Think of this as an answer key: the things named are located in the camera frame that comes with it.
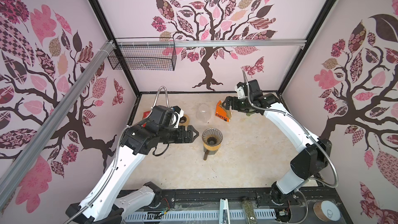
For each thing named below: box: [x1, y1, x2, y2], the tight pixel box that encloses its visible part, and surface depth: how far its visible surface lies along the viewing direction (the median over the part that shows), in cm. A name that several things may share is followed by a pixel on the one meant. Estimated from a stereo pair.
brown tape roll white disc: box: [313, 200, 341, 222], surface depth 68 cm
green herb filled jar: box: [241, 197, 258, 224], surface depth 69 cm
